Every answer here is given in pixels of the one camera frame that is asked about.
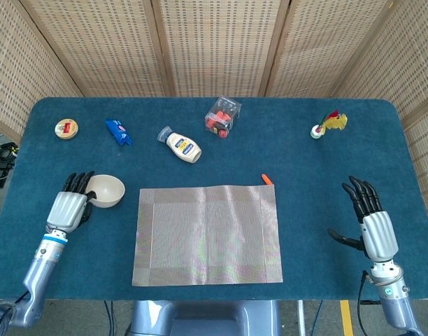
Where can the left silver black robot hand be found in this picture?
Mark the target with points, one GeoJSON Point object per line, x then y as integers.
{"type": "Point", "coordinates": [68, 210]}

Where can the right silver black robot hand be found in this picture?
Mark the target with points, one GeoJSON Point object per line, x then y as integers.
{"type": "Point", "coordinates": [376, 234]}

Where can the white ceramic bowl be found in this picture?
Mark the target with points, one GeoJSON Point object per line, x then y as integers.
{"type": "Point", "coordinates": [109, 192]}

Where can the grey-brown woven placemat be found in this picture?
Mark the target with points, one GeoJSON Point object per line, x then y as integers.
{"type": "Point", "coordinates": [207, 234]}

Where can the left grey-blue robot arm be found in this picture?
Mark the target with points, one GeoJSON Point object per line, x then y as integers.
{"type": "Point", "coordinates": [42, 269]}

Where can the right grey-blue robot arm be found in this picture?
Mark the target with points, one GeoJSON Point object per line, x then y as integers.
{"type": "Point", "coordinates": [394, 301]}

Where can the round yellow tin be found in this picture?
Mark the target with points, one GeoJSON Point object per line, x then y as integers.
{"type": "Point", "coordinates": [66, 129]}

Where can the blue snack packet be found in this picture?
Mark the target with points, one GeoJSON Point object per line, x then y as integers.
{"type": "Point", "coordinates": [118, 132]}

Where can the blue table cloth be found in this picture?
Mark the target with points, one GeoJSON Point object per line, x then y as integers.
{"type": "Point", "coordinates": [305, 157]}

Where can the metal table leg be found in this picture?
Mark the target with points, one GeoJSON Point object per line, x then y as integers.
{"type": "Point", "coordinates": [301, 318]}

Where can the colourful feather shuttlecock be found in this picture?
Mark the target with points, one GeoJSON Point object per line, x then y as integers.
{"type": "Point", "coordinates": [334, 121]}

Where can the orange rubber finger cot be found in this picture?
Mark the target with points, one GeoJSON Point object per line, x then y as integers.
{"type": "Point", "coordinates": [267, 179]}

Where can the mayonnaise squeeze bottle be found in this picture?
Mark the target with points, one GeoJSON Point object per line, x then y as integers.
{"type": "Point", "coordinates": [182, 145]}

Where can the grey-blue robot torso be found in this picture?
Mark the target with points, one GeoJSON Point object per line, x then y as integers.
{"type": "Point", "coordinates": [203, 318]}

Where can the clear box with orange pieces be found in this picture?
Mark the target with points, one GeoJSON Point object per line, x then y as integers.
{"type": "Point", "coordinates": [222, 117]}

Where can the woven wooden folding screen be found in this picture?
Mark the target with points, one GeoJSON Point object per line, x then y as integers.
{"type": "Point", "coordinates": [217, 45]}

